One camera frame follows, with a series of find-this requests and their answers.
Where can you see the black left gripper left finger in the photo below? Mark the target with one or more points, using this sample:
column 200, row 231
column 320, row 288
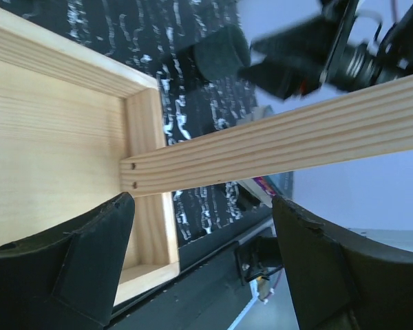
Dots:
column 66, row 277

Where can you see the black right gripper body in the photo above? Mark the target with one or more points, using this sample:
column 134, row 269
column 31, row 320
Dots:
column 351, row 68

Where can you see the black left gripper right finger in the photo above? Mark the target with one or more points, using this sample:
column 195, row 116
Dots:
column 339, row 279

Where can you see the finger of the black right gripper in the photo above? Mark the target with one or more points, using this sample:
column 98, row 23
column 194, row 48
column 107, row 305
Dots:
column 310, row 40
column 281, row 82

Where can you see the dark green round cup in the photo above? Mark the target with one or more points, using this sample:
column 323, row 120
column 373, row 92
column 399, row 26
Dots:
column 222, row 53

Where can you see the blue paperback book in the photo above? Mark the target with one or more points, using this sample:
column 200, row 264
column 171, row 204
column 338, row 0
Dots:
column 265, row 188

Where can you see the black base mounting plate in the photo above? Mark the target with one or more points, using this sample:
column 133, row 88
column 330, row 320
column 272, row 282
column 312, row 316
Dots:
column 213, row 286

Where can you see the wooden clothes rack frame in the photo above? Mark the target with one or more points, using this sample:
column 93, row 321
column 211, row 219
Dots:
column 77, row 128

